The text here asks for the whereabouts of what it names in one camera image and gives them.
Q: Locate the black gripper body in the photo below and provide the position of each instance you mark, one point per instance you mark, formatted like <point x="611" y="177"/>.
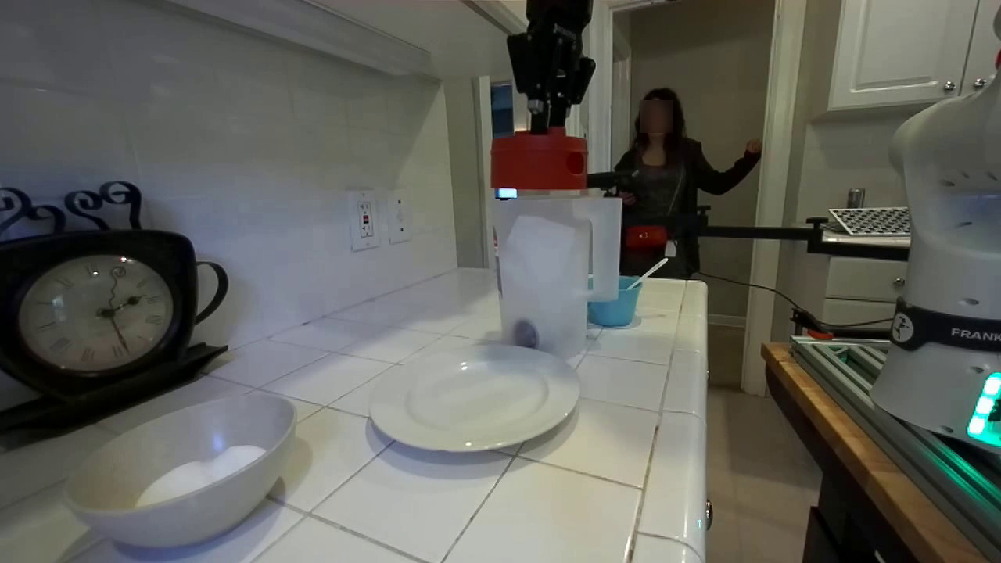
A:
<point x="553" y="52"/>

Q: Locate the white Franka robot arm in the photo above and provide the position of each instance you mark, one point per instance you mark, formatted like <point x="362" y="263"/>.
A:
<point x="949" y="261"/>

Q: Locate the clear plastic jug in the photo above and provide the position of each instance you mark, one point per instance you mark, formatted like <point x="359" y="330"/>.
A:
<point x="542" y="269"/>

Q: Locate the dark haired person in black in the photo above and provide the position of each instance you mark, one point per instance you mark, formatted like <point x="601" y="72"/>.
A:
<point x="662" y="177"/>

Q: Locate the red object near person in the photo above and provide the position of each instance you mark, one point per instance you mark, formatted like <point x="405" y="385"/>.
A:
<point x="646" y="239"/>

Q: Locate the white plastic spoon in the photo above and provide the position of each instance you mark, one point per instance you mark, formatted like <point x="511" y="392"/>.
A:
<point x="652" y="269"/>

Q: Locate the blue plastic cup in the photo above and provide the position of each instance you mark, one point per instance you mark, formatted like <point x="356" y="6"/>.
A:
<point x="613" y="305"/>

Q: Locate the small dark purple object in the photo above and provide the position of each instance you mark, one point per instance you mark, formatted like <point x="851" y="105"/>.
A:
<point x="526" y="331"/>

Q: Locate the white round dinner plate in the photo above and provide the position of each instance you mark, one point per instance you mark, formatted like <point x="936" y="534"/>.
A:
<point x="472" y="402"/>

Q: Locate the metal grid rack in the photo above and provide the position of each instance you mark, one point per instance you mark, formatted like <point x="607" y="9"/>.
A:
<point x="873" y="221"/>

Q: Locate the white upper kitchen cabinet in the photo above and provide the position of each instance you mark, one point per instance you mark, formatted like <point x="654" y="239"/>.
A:
<point x="902" y="52"/>

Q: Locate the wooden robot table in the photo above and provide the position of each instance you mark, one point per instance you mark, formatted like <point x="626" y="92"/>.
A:
<point x="866" y="447"/>

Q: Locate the black framed analog clock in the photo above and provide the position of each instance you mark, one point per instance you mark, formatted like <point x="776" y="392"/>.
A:
<point x="98" y="312"/>

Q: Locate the white ceramic bowl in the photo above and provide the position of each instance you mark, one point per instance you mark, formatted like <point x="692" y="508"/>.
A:
<point x="176" y="462"/>

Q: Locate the white wall outlet plate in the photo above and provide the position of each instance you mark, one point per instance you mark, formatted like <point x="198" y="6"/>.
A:
<point x="365" y="222"/>
<point x="398" y="221"/>

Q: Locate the white overhead wall cabinet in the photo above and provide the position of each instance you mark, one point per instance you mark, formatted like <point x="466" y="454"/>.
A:
<point x="344" y="31"/>

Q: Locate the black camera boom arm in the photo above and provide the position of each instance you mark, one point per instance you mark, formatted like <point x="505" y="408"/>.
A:
<point x="761" y="233"/>

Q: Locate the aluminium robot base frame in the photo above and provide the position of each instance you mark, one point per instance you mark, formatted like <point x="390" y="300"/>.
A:
<point x="885" y="392"/>

